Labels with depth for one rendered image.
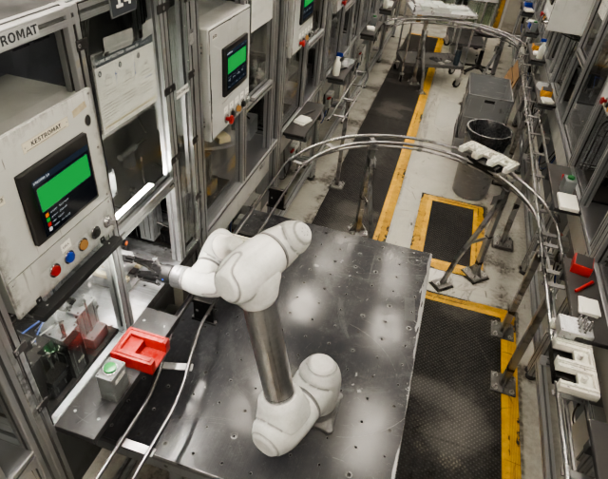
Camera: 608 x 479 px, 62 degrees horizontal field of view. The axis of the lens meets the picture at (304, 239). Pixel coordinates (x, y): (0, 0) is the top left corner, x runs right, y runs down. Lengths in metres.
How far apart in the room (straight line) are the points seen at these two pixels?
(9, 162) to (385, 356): 1.59
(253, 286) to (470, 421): 1.91
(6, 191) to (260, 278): 0.63
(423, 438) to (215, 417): 1.25
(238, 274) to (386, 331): 1.14
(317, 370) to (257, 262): 0.57
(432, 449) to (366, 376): 0.81
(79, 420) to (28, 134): 0.91
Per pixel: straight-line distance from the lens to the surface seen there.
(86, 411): 1.83
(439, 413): 2.99
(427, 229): 4.19
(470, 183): 4.63
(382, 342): 2.30
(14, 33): 1.30
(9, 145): 1.31
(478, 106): 5.15
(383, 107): 6.14
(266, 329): 1.50
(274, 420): 1.71
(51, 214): 1.42
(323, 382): 1.81
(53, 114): 1.39
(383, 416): 2.08
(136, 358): 1.85
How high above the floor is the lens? 2.39
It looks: 38 degrees down
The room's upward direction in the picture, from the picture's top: 6 degrees clockwise
